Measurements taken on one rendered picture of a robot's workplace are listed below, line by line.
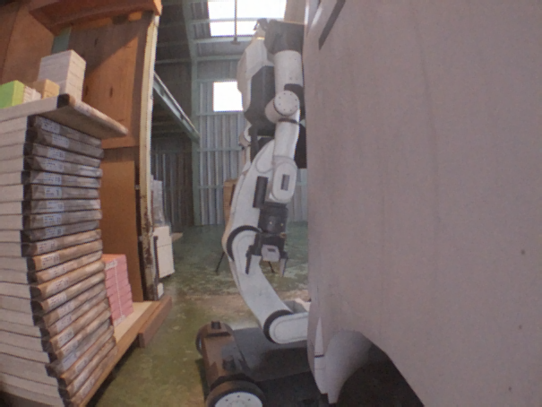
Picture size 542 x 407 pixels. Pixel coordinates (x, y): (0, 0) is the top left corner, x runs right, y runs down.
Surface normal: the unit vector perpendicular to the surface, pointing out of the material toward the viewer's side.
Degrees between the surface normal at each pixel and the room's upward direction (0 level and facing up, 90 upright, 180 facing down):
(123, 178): 90
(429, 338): 90
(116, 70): 90
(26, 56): 90
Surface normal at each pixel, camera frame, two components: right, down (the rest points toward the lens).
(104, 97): 0.08, 0.01
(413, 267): -1.00, 0.04
